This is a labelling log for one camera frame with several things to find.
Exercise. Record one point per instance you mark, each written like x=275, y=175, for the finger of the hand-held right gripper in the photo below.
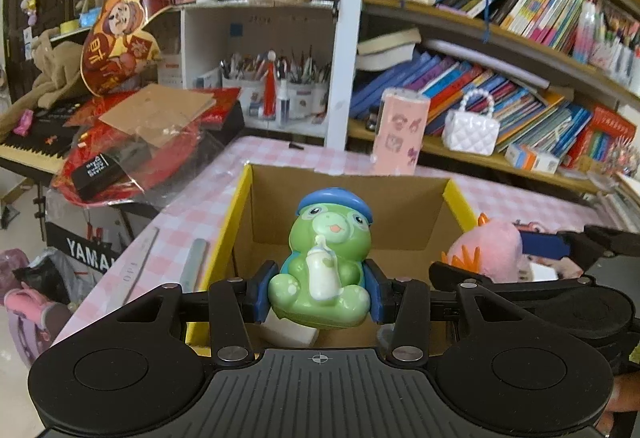
x=545, y=245
x=525, y=284

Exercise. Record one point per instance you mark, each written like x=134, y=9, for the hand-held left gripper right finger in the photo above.
x=378, y=303

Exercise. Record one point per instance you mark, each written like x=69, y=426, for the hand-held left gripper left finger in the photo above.
x=257, y=298

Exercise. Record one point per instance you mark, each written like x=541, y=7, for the white charger plug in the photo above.
x=545, y=273

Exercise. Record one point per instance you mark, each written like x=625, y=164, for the pink plush with orange fins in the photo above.
x=487, y=248

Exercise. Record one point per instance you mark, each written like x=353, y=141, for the white squishy block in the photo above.
x=295, y=335

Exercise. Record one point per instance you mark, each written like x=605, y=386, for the green frog toy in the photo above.
x=320, y=238

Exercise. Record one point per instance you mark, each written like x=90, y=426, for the yellow cardboard box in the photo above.
x=390, y=213

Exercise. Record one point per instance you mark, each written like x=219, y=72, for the person's right hand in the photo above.
x=625, y=398

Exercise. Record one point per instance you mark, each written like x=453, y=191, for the grey nail file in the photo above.
x=192, y=265

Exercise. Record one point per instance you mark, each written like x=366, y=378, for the orange and blue box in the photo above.
x=530, y=158

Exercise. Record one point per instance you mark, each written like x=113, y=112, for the stack of books and papers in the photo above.
x=625, y=203

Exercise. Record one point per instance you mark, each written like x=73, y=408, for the sparkly hair accessories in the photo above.
x=625, y=156

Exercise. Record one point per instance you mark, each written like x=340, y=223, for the red boxed book set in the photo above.
x=600, y=138

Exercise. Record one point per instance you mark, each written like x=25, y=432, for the white pearl handbag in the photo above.
x=470, y=136

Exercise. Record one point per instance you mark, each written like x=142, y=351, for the red decorations in plastic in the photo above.
x=165, y=163

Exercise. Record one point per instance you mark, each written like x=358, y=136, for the pink cartoon canister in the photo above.
x=400, y=138

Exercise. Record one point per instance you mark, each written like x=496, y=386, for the black electric piano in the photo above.
x=75, y=245

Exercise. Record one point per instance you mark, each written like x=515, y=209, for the row of colourful books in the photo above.
x=540, y=3
x=450, y=78

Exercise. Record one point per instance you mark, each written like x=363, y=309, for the white paper roll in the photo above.
x=480, y=60

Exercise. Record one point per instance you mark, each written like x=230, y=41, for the white pen holder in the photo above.
x=632, y=68

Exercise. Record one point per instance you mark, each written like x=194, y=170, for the black box white label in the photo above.
x=97, y=175

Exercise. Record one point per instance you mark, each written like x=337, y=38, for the black plastic bag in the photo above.
x=50, y=278

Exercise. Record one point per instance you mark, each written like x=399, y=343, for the clear pen holder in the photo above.
x=607, y=43

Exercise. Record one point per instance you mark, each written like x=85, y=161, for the brown cardboard sheet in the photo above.
x=160, y=108

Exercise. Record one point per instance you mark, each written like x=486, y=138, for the bunch of pens and brushes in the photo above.
x=305, y=88

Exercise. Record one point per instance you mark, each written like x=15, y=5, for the pastel water bottle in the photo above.
x=585, y=33

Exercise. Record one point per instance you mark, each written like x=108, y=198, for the pink backpack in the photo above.
x=35, y=323

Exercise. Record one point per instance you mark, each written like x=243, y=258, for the wooden bookshelf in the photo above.
x=345, y=68

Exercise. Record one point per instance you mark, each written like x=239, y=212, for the thick beige books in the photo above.
x=390, y=51

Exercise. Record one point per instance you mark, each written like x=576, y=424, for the white cubby shelf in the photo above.
x=210, y=43

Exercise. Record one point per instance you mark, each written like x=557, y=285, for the pink small toy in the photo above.
x=23, y=123

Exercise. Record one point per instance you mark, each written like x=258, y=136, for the red and gold paper decoration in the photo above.
x=120, y=33

